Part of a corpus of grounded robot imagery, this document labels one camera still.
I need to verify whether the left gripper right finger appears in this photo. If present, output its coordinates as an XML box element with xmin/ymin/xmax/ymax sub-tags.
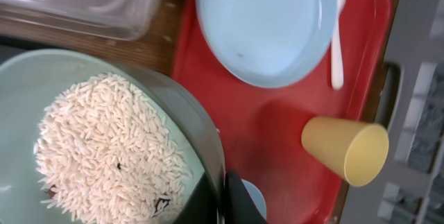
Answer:
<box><xmin>224</xmin><ymin>169</ymin><xmax>267</xmax><ymax>224</ymax></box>

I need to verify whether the clear plastic bin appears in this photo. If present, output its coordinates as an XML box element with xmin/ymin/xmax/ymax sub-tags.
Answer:
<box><xmin>1</xmin><ymin>0</ymin><xmax>161</xmax><ymax>40</ymax></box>

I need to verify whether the small light blue bowl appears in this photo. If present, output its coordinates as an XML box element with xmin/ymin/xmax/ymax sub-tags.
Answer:
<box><xmin>242</xmin><ymin>179</ymin><xmax>267</xmax><ymax>219</ymax></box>

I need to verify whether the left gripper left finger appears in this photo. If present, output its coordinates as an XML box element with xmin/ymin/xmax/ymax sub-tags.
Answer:
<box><xmin>173</xmin><ymin>174</ymin><xmax>218</xmax><ymax>224</ymax></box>

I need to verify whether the grey dishwasher rack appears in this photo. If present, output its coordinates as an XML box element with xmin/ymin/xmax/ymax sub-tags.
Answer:
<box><xmin>340</xmin><ymin>0</ymin><xmax>443</xmax><ymax>224</ymax></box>

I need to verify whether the yellow plastic cup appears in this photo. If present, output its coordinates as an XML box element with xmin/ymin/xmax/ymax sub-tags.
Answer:
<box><xmin>301</xmin><ymin>117</ymin><xmax>389</xmax><ymax>187</ymax></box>

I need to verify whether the white plastic spoon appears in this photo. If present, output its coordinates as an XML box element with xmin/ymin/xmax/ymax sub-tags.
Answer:
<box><xmin>331</xmin><ymin>0</ymin><xmax>346</xmax><ymax>90</ymax></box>

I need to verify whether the large light blue plate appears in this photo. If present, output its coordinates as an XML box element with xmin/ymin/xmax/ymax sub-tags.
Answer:
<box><xmin>196</xmin><ymin>0</ymin><xmax>338</xmax><ymax>88</ymax></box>

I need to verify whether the red serving tray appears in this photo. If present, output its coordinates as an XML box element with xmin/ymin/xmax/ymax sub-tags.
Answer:
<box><xmin>172</xmin><ymin>0</ymin><xmax>392</xmax><ymax>223</ymax></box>

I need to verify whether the white rice heap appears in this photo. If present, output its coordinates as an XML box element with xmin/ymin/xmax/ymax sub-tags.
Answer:
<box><xmin>33</xmin><ymin>73</ymin><xmax>191</xmax><ymax>223</ymax></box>

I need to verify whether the green bowl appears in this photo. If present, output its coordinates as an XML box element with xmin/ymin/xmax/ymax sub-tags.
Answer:
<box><xmin>1</xmin><ymin>48</ymin><xmax>225</xmax><ymax>224</ymax></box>

